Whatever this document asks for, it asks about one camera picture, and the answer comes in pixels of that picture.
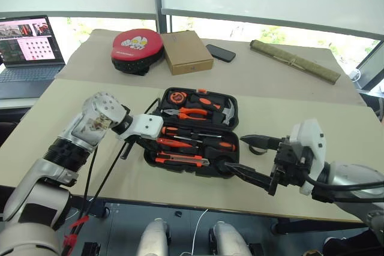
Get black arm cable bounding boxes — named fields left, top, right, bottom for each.
left=302, top=174, right=384, bottom=203
left=81, top=144, right=100, bottom=209
left=68, top=140, right=129, bottom=239

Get brown cardboard box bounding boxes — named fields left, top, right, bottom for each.
left=161, top=30, right=215, bottom=76

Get silver rounded shape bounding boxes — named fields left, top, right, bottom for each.
left=136, top=218, right=172, bottom=256
left=209, top=221, right=253, bottom=256

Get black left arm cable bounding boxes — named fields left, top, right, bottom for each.
left=68, top=140, right=129, bottom=239
left=81, top=144, right=100, bottom=209

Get black tool case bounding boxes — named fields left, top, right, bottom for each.
left=143, top=87, right=241, bottom=179

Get red tester screwdriver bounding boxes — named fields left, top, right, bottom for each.
left=155, top=137, right=194, bottom=149

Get orange black flat screwdriver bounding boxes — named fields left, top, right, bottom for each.
left=161, top=126, right=223, bottom=140

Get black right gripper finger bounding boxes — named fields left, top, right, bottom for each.
left=240, top=134, right=285, bottom=151
left=223, top=162, right=274, bottom=194

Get steel claw hammer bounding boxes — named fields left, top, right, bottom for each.
left=188, top=93, right=238, bottom=126

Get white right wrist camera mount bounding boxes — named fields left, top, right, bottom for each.
left=289, top=119, right=327, bottom=195

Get red black round pad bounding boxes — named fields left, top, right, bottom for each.
left=110, top=28, right=165, bottom=77

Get dark window frame post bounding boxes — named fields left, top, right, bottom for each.
left=152, top=0, right=174, bottom=34

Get red cable tie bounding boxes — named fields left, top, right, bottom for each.
left=62, top=234, right=79, bottom=249
left=69, top=215, right=90, bottom=230

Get rolled olive green mat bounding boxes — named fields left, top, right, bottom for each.
left=249, top=39, right=341, bottom=85

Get thin white cable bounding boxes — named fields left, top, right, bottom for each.
left=183, top=207, right=209, bottom=256

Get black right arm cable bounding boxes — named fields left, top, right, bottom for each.
left=302, top=174, right=384, bottom=203

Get dark framed monitor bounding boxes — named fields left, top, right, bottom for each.
left=355, top=41, right=384, bottom=92

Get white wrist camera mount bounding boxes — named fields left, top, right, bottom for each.
left=115, top=113, right=164, bottom=141
left=289, top=119, right=327, bottom=195

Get orange handled pliers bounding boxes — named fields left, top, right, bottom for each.
left=163, top=107, right=211, bottom=122

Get orange utility knife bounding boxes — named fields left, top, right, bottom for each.
left=155, top=153, right=210, bottom=168

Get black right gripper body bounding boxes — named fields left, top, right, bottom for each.
left=267, top=136, right=313, bottom=197

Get black electrical tape roll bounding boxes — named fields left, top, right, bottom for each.
left=247, top=143, right=267, bottom=156

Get black orange Phillips screwdriver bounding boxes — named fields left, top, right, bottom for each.
left=173, top=134, right=237, bottom=152

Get grey open laptop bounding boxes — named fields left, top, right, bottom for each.
left=0, top=14, right=67, bottom=100

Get orange black tape measure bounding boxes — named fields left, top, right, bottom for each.
left=168, top=90, right=188, bottom=105

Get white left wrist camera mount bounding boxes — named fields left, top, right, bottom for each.
left=115, top=113, right=164, bottom=141

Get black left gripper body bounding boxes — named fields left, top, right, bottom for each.
left=121, top=135, right=151, bottom=160

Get black smartphone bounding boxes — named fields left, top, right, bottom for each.
left=205, top=44, right=237, bottom=64

